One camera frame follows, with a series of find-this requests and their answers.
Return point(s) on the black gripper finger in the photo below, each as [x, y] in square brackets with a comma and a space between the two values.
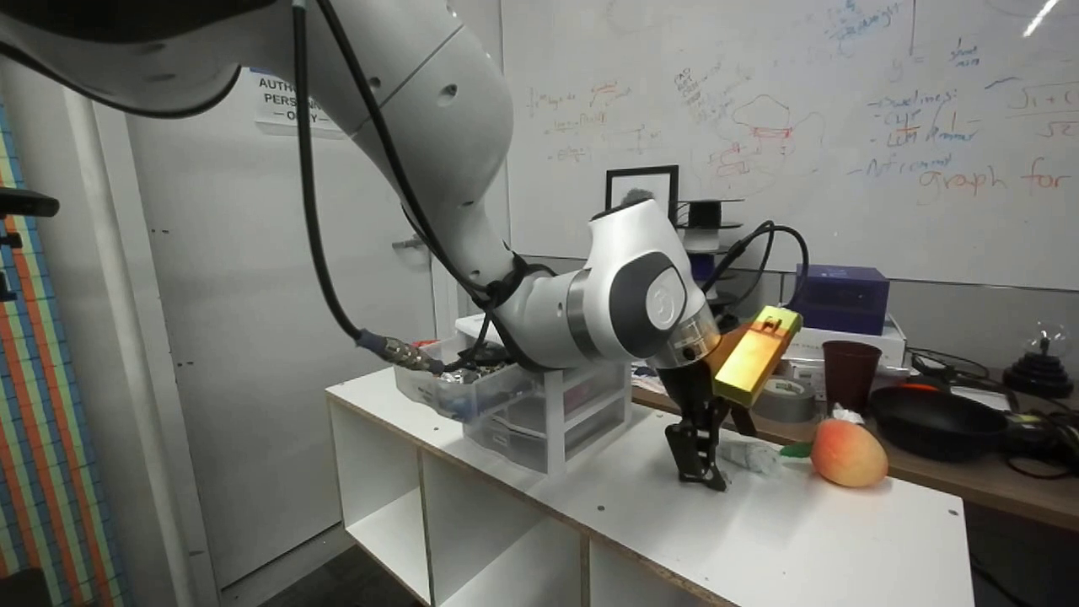
[714, 461]
[686, 454]

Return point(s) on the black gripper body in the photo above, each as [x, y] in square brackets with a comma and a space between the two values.
[695, 392]

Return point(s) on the clear plastic bag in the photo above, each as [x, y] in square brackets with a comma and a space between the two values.
[755, 457]

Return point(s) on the clear drawer holding small parts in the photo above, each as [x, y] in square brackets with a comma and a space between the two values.
[493, 395]

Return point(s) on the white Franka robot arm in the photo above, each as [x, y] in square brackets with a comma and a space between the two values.
[425, 102]

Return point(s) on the clear plastic drawer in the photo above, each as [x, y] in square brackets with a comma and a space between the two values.
[595, 395]
[591, 431]

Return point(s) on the white plastic drawer unit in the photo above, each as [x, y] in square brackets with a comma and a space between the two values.
[551, 431]

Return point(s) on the white cubby shelf cabinet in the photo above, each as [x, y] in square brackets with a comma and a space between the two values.
[788, 539]

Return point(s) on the orange toy mango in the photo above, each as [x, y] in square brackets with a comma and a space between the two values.
[849, 457]

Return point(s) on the dark red cup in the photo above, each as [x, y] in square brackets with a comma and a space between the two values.
[850, 376]

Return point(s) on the white cardboard box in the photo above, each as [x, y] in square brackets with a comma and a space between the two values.
[863, 349]

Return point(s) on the black and white spool stack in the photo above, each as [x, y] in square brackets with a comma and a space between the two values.
[710, 212]

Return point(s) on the purple box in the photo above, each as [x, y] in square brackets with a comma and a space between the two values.
[849, 297]

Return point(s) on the black frying pan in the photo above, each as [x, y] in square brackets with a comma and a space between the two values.
[931, 425]

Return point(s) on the black framed picture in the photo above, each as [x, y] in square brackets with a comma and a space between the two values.
[627, 179]

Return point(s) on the brown wooden table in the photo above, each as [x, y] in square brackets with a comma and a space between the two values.
[989, 483]

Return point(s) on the black round desk device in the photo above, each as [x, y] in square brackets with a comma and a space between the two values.
[1040, 372]

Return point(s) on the white door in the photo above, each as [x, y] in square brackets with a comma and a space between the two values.
[247, 338]

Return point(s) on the blue white notice sign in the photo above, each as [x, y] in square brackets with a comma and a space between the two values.
[273, 96]

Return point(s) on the white stand pole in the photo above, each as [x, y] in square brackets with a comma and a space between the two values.
[136, 359]

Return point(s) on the colourful striped panel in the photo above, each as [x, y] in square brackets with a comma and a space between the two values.
[46, 392]

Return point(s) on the yellow wrist camera bar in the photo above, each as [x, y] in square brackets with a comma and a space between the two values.
[755, 354]

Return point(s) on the grey duct tape roll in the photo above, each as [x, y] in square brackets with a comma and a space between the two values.
[792, 404]

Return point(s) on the wall whiteboard with writing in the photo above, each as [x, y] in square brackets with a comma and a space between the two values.
[899, 90]

